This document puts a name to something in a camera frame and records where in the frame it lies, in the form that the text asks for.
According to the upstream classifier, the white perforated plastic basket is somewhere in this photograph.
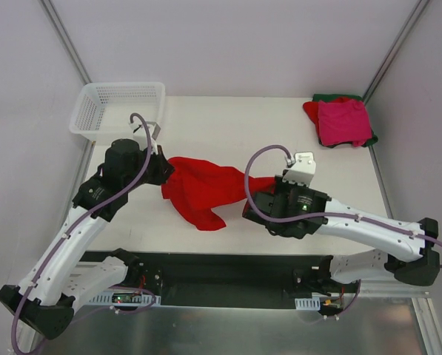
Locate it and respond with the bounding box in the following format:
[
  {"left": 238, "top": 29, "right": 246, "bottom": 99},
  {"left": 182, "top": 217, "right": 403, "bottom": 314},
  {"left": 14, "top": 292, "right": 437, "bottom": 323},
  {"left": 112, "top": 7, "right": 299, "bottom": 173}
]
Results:
[{"left": 69, "top": 82, "right": 166, "bottom": 145}]

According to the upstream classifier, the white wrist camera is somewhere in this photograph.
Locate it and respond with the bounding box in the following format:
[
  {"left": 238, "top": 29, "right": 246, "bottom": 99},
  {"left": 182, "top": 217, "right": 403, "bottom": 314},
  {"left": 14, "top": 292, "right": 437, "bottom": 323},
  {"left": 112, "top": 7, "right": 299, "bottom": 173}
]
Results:
[
  {"left": 282, "top": 152, "right": 316, "bottom": 187},
  {"left": 127, "top": 120, "right": 161, "bottom": 149}
]

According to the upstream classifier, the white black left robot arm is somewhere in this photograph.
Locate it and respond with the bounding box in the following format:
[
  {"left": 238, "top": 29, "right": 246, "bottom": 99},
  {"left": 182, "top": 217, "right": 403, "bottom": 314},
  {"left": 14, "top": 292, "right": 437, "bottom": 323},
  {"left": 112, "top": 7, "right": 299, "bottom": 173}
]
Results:
[{"left": 0, "top": 139, "right": 174, "bottom": 340}]

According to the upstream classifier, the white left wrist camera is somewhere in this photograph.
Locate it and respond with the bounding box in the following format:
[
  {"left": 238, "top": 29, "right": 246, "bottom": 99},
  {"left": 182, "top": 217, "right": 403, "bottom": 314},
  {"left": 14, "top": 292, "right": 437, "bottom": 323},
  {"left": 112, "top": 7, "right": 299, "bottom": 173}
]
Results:
[{"left": 127, "top": 120, "right": 161, "bottom": 149}]

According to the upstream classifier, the aluminium frame post left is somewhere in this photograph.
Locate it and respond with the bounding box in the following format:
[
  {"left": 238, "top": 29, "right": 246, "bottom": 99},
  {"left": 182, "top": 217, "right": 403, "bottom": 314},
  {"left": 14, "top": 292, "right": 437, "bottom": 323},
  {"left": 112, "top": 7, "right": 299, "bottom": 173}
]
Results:
[{"left": 38, "top": 0, "right": 92, "bottom": 85}]

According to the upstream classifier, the right white cable duct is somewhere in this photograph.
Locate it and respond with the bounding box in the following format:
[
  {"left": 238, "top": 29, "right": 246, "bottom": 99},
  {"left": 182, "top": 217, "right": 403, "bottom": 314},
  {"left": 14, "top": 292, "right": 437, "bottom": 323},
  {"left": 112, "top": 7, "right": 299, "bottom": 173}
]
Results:
[{"left": 295, "top": 297, "right": 321, "bottom": 311}]

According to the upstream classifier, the aluminium side rail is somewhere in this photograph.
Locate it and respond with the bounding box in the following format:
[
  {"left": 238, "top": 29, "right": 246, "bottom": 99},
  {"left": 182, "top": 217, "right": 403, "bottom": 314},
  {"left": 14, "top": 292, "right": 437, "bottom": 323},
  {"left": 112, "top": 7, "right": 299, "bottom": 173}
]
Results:
[
  {"left": 369, "top": 146, "right": 394, "bottom": 219},
  {"left": 61, "top": 141, "right": 95, "bottom": 230}
]

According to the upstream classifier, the folded red t shirt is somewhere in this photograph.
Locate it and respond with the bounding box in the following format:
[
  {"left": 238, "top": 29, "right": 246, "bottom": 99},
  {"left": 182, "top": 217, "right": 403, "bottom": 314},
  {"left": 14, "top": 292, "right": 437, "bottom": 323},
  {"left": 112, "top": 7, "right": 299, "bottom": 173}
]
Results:
[{"left": 303, "top": 94, "right": 362, "bottom": 129}]

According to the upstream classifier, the aluminium side rail right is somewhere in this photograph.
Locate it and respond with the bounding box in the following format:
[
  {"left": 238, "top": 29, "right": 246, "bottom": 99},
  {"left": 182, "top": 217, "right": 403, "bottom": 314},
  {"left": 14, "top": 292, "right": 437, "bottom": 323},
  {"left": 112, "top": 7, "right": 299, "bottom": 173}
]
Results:
[{"left": 369, "top": 146, "right": 394, "bottom": 219}]

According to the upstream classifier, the folded pink t shirt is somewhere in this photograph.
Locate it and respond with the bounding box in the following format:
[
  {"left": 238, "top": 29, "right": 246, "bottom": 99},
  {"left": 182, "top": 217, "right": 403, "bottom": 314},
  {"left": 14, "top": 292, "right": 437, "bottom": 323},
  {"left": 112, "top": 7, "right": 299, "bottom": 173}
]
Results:
[{"left": 318, "top": 100, "right": 372, "bottom": 146}]

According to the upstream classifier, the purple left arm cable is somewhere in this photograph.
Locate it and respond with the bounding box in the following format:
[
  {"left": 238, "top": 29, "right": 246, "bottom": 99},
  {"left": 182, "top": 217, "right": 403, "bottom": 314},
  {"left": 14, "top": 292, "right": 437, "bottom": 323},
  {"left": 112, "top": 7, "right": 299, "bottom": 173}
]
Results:
[{"left": 11, "top": 112, "right": 158, "bottom": 354}]

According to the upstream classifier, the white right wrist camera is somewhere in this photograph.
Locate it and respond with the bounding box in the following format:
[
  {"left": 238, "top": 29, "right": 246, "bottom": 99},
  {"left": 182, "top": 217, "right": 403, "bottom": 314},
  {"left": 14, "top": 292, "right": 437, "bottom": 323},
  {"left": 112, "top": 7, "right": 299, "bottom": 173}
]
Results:
[{"left": 282, "top": 152, "right": 316, "bottom": 187}]

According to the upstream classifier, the aluminium side rail left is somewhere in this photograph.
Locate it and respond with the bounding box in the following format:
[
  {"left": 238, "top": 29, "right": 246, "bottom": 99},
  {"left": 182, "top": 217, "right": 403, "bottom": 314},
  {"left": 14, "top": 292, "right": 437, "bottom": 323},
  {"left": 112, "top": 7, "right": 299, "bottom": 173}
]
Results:
[{"left": 61, "top": 141, "right": 95, "bottom": 230}]

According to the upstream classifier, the aluminium frame post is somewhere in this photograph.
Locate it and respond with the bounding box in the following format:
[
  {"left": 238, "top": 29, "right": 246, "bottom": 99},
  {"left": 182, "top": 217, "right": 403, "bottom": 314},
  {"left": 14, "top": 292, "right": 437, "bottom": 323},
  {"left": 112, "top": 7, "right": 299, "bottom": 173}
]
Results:
[
  {"left": 38, "top": 0, "right": 92, "bottom": 85},
  {"left": 362, "top": 0, "right": 432, "bottom": 104}
]

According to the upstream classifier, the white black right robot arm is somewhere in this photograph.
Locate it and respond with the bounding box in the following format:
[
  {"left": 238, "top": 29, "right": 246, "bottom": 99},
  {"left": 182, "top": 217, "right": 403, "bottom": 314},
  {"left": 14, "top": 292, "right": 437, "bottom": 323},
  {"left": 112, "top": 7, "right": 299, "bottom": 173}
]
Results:
[{"left": 243, "top": 176, "right": 441, "bottom": 294}]

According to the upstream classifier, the white cable duct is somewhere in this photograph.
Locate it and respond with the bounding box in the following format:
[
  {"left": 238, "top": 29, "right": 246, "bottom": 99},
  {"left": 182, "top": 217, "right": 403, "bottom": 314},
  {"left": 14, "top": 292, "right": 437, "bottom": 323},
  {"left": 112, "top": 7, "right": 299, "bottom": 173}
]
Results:
[
  {"left": 295, "top": 297, "right": 321, "bottom": 311},
  {"left": 88, "top": 291, "right": 153, "bottom": 307}
]

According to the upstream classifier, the red t shirt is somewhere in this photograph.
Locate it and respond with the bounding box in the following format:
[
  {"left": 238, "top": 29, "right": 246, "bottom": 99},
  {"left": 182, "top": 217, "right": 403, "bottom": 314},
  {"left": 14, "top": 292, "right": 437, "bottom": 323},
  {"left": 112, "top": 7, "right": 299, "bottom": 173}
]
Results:
[
  {"left": 160, "top": 156, "right": 278, "bottom": 232},
  {"left": 303, "top": 94, "right": 362, "bottom": 129}
]

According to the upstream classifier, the folded green t shirt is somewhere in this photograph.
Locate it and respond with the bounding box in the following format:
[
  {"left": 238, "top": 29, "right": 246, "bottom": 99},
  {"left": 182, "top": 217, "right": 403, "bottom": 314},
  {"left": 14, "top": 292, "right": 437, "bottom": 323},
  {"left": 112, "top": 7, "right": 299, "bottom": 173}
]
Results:
[{"left": 313, "top": 93, "right": 378, "bottom": 148}]

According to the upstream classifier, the aluminium frame post right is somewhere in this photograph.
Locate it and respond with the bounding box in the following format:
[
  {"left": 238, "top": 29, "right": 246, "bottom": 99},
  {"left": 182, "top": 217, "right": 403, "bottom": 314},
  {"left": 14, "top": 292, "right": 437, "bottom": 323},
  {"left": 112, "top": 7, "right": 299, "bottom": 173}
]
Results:
[{"left": 362, "top": 0, "right": 432, "bottom": 104}]

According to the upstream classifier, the left white cable duct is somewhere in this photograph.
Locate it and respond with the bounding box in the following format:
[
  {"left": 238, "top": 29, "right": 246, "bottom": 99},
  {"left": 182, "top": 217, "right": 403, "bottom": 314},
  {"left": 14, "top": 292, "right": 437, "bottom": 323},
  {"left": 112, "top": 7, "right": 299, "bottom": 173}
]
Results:
[{"left": 88, "top": 291, "right": 153, "bottom": 307}]

